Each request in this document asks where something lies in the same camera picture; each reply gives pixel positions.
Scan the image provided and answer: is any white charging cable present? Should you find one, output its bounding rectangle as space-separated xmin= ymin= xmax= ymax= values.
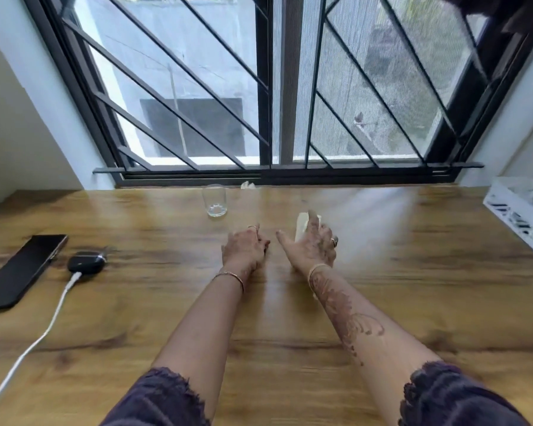
xmin=0 ymin=272 xmax=82 ymax=417

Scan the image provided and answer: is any person's right forearm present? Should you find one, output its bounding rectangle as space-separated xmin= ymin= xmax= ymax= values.
xmin=293 ymin=264 xmax=445 ymax=395

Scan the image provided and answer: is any black smartphone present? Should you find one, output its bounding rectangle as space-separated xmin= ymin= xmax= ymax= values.
xmin=0 ymin=234 xmax=68 ymax=320

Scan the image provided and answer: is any person's left hand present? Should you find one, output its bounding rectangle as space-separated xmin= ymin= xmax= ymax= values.
xmin=221 ymin=224 xmax=272 ymax=275

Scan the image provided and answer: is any dark purple sleeve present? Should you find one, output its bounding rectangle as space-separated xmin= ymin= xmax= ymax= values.
xmin=399 ymin=361 xmax=531 ymax=426
xmin=100 ymin=367 xmax=211 ymax=426

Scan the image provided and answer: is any dark purple left sleeve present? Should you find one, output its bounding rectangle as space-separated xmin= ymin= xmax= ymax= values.
xmin=100 ymin=367 xmax=211 ymax=426

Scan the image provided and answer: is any dark purple right sleeve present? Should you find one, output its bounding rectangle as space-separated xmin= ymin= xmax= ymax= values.
xmin=399 ymin=361 xmax=531 ymax=426

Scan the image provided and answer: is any gold bangle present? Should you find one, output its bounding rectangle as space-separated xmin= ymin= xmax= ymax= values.
xmin=308 ymin=263 xmax=330 ymax=292
xmin=213 ymin=271 xmax=245 ymax=294

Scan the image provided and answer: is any person's right hand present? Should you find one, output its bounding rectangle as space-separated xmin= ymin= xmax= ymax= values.
xmin=276 ymin=211 xmax=339 ymax=275

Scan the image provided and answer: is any black window frame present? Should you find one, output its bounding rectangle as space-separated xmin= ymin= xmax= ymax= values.
xmin=21 ymin=0 xmax=533 ymax=188

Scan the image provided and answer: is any white cloth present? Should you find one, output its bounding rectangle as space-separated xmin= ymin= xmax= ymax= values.
xmin=295 ymin=211 xmax=323 ymax=243

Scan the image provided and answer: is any person's left forearm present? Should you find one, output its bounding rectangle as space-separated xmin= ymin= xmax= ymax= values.
xmin=151 ymin=266 xmax=255 ymax=419

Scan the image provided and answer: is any black metal window grille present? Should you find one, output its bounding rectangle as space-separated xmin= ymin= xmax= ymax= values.
xmin=40 ymin=0 xmax=485 ymax=174

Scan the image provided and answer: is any white plastic organizer tray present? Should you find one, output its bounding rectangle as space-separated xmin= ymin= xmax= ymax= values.
xmin=482 ymin=176 xmax=533 ymax=266

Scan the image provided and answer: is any black earbuds case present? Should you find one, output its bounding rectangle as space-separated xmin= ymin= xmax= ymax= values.
xmin=67 ymin=251 xmax=107 ymax=275

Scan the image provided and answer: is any clear drinking glass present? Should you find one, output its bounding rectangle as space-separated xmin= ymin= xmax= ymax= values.
xmin=202 ymin=184 xmax=227 ymax=218

